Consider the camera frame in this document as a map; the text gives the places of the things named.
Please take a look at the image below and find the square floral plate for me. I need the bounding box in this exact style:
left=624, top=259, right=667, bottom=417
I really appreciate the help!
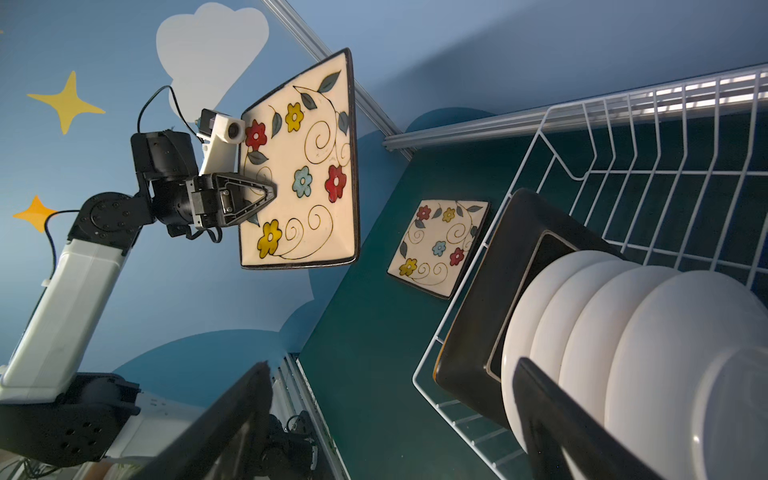
left=387, top=199, right=490, bottom=299
left=433, top=189, right=623, bottom=429
left=238, top=67, right=361, bottom=270

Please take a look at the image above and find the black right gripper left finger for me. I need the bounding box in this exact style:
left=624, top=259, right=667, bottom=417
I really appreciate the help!
left=134, top=362, right=273, bottom=479

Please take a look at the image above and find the white round plate rightmost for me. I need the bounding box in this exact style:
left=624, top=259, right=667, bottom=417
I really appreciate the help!
left=604, top=271, right=767, bottom=479

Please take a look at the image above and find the white wire dish rack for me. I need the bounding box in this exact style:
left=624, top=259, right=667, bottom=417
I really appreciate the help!
left=411, top=62, right=768, bottom=480

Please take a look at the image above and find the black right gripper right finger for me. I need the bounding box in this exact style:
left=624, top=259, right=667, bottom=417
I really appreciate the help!
left=512, top=357, right=659, bottom=479

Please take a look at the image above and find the aluminium frame back bar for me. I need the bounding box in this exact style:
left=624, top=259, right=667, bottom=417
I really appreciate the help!
left=383, top=64, right=767, bottom=151

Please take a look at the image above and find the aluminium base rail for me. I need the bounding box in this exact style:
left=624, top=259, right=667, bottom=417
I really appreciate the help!
left=270, top=354, right=350, bottom=480

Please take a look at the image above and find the aluminium frame left post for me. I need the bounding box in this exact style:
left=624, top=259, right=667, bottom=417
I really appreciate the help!
left=263, top=0, right=402, bottom=138

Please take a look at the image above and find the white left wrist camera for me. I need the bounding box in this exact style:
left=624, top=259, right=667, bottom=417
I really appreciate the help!
left=197, top=109, right=246, bottom=175

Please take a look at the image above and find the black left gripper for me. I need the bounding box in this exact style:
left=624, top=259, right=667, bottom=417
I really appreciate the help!
left=183, top=173, right=277, bottom=230

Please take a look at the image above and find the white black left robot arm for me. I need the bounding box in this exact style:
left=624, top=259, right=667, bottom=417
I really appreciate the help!
left=1, top=130, right=277, bottom=468

